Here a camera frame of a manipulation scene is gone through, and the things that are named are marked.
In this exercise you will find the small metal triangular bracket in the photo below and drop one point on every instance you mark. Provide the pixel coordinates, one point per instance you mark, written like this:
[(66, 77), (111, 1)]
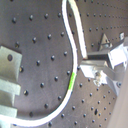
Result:
[(105, 43)]

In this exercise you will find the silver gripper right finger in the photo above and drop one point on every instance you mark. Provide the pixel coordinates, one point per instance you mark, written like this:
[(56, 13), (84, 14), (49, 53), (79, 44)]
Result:
[(99, 73)]

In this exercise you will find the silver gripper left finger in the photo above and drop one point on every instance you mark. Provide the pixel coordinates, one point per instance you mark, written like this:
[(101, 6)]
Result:
[(98, 56)]

